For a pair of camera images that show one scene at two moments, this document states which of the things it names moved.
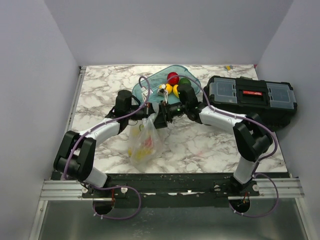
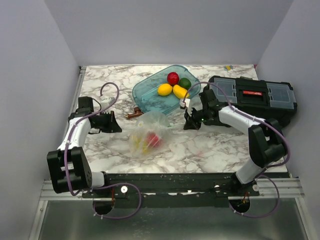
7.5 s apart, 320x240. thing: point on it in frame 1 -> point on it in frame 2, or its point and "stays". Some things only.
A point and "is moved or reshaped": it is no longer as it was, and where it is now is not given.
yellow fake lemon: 168,88 stays
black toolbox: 274,101 stays
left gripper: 148,110 -> 112,126
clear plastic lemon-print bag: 145,142 is moved or reshaped
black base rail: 160,191 stays
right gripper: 164,115 -> 191,123
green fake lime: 185,80 stays
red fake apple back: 174,80 stays
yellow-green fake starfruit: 139,154 -> 139,143
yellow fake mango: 174,88 stays
